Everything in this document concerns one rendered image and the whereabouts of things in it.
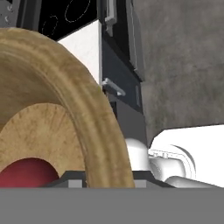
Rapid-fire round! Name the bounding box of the dark grey drawer front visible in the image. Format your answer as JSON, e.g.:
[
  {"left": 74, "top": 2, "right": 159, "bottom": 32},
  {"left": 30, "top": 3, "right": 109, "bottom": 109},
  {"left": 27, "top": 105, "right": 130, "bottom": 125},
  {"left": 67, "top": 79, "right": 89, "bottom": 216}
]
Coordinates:
[{"left": 101, "top": 37, "right": 144, "bottom": 114}]

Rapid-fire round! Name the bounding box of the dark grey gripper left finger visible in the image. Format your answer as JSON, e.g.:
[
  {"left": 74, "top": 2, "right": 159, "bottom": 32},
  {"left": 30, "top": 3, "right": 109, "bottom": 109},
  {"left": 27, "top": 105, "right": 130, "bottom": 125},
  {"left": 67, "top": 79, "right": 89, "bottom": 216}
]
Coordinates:
[{"left": 43, "top": 170, "right": 88, "bottom": 189}]

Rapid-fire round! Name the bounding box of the red tomato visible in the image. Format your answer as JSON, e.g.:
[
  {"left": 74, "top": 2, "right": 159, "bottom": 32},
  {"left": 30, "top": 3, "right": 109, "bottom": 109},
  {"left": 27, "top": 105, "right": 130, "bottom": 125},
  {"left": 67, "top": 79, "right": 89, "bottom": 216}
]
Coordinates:
[{"left": 0, "top": 157, "right": 61, "bottom": 189}]

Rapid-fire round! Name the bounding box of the grey cupboard door handle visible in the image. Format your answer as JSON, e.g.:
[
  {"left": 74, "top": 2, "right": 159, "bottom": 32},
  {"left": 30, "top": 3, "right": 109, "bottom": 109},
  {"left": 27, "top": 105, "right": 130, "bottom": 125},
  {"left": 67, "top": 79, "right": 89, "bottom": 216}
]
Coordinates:
[{"left": 104, "top": 0, "right": 118, "bottom": 38}]

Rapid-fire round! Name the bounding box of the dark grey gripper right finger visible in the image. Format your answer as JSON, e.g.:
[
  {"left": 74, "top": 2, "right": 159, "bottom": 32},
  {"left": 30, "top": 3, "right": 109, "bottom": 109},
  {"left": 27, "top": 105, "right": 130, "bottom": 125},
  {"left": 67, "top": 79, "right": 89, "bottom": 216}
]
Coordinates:
[{"left": 131, "top": 170, "right": 176, "bottom": 189}]

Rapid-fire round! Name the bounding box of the grey cupboard base panel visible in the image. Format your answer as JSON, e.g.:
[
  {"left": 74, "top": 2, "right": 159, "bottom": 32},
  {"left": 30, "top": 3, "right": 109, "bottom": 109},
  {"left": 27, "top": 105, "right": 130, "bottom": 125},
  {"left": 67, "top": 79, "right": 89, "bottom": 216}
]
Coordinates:
[{"left": 109, "top": 100, "right": 149, "bottom": 148}]

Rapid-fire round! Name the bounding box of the grey drawer handle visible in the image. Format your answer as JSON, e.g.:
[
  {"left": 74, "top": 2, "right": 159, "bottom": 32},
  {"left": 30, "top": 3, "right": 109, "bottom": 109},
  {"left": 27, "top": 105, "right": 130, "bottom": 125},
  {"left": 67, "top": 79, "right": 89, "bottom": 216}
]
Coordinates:
[{"left": 101, "top": 77, "right": 127, "bottom": 97}]

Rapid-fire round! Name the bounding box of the black hob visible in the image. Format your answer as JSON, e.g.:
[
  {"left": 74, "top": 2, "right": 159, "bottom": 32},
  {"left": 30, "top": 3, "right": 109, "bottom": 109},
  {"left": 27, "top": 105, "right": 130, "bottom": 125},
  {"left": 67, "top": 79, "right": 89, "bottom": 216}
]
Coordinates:
[{"left": 0, "top": 0, "right": 99, "bottom": 42}]

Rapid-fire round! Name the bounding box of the brown wooden bowl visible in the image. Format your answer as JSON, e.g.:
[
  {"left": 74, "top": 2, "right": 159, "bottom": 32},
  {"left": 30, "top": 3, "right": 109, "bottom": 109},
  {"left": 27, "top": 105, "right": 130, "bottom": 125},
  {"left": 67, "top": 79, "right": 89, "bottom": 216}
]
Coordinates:
[{"left": 0, "top": 27, "right": 136, "bottom": 189}]

